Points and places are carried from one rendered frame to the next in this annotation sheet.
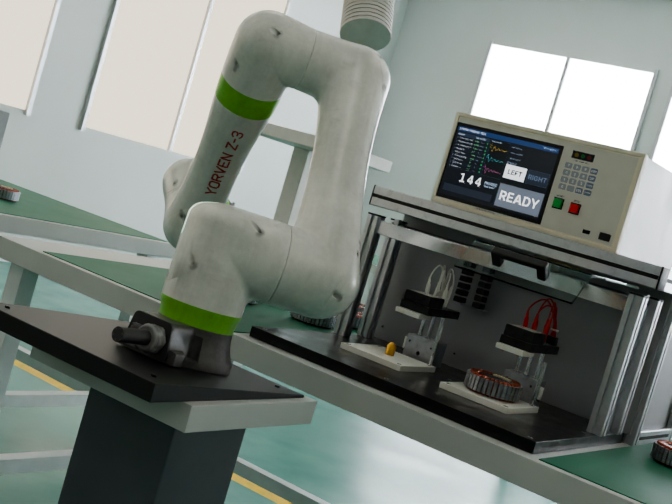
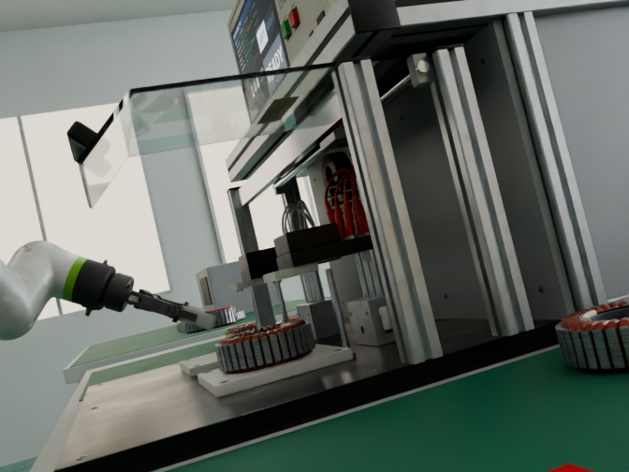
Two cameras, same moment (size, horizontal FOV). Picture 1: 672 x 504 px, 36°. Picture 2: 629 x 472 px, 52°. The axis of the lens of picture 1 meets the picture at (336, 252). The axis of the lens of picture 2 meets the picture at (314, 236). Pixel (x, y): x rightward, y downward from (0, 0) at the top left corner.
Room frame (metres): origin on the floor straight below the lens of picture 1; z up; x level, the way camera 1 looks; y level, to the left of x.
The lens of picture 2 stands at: (1.50, -0.90, 0.87)
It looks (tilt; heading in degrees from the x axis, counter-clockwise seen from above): 3 degrees up; 38
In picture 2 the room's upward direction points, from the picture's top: 13 degrees counter-clockwise
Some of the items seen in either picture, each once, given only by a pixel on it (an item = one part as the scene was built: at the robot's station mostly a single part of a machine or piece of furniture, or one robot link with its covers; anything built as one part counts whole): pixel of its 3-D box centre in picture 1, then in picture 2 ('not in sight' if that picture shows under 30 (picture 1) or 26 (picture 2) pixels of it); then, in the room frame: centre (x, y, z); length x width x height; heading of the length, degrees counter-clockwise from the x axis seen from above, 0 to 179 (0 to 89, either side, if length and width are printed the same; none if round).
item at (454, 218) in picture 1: (543, 245); (407, 96); (2.37, -0.44, 1.09); 0.68 x 0.44 x 0.05; 56
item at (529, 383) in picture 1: (522, 387); (379, 317); (2.16, -0.45, 0.80); 0.08 x 0.05 x 0.06; 56
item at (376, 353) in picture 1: (388, 357); (234, 355); (2.17, -0.17, 0.78); 0.15 x 0.15 x 0.01; 56
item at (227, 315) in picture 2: not in sight; (209, 319); (2.39, 0.12, 0.82); 0.11 x 0.11 x 0.04
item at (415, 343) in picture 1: (424, 349); (320, 317); (2.29, -0.25, 0.80); 0.08 x 0.05 x 0.06; 56
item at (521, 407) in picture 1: (489, 397); (270, 366); (2.04, -0.37, 0.78); 0.15 x 0.15 x 0.01; 56
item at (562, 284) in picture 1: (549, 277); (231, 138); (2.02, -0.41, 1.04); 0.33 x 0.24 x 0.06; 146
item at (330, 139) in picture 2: not in sight; (340, 127); (2.21, -0.42, 1.05); 0.06 x 0.04 x 0.04; 56
